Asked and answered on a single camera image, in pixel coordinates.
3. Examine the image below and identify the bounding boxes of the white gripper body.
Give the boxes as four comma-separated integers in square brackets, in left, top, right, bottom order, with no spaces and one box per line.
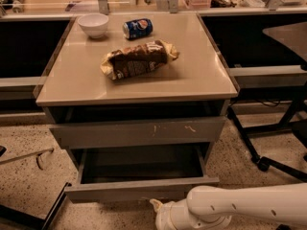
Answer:
[155,198,201,230]

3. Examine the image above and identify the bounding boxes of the white ceramic bowl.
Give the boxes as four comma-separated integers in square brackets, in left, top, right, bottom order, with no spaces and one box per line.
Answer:
[78,13,109,38]

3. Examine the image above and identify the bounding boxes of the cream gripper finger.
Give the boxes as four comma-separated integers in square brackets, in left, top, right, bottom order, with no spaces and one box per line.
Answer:
[150,198,163,213]

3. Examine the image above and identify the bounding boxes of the grey drawer cabinet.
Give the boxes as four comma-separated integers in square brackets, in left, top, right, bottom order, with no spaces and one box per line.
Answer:
[36,12,238,163]

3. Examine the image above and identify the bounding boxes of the grey top drawer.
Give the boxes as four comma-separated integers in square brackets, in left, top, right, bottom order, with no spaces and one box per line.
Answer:
[51,117,225,150]

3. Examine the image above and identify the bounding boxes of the grey drawer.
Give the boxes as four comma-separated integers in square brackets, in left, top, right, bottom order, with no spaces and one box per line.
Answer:
[65,143,219,203]
[51,117,225,150]

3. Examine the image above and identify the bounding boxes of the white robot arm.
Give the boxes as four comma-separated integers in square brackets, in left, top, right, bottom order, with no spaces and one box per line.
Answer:
[151,183,307,230]

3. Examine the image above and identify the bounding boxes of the brown chip bag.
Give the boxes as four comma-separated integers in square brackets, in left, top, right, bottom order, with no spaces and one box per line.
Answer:
[101,40,179,81]

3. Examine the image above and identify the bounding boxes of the blue pepsi can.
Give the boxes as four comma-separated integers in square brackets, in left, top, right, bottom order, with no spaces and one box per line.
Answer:
[123,18,154,40]

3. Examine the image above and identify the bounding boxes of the black chair leg left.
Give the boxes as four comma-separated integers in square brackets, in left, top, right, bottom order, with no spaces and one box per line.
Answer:
[0,182,71,230]

